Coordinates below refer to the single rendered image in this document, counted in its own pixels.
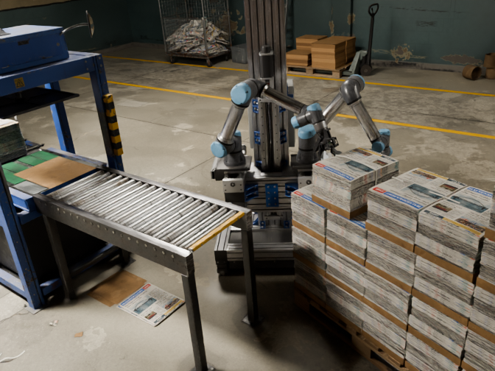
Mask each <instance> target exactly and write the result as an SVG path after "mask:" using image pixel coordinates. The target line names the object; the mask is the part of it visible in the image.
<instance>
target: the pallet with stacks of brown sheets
mask: <svg viewBox="0 0 495 371"><path fill-rule="evenodd" d="M355 42H356V37H346V36H331V37H329V38H328V36H327V35H303V36H300V37H298V38H296V49H293V50H291V51H289V52H286V59H287V73H288V74H302V75H310V76H319V77H333V78H341V77H342V71H344V70H349V68H350V67H351V64H352V62H353V60H354V57H355V55H356V50H355ZM294 68H305V69H306V72H299V71H290V69H294ZM315 69H319V70H327V71H332V75H330V74H316V73H315Z"/></svg>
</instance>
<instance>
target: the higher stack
mask: <svg viewBox="0 0 495 371"><path fill-rule="evenodd" d="M490 212H491V215H490V219H489V225H487V228H488V229H491V230H494V231H495V186H494V189H493V196H492V203H491V210H490ZM483 242H485V243H484V244H483V248H482V254H481V256H482V257H481V261H480V266H481V267H480V274H479V278H481V279H483V280H485V281H487V282H489V283H491V284H493V285H495V241H492V240H490V239H488V238H485V239H484V241H483ZM473 296H474V297H475V298H474V305H473V308H472V311H471V316H470V317H471V318H470V322H472V323H474V324H475V325H477V326H479V327H481V328H482V329H484V330H486V331H488V332H489V333H492V334H493V335H495V294H492V293H490V292H489V291H486V290H484V289H482V288H480V287H479V286H476V288H475V289H474V295H473ZM467 332H468V333H467V337H466V347H465V348H464V350H466V353H465V358H464V359H463V361H464V362H465V363H467V364H469V365H470V366H472V367H473V368H474V369H476V370H478V371H495V344H494V343H492V342H490V341H488V340H487V339H485V338H483V337H481V336H480V335H478V334H476V333H475V332H473V331H471V330H469V329H468V331H467Z"/></svg>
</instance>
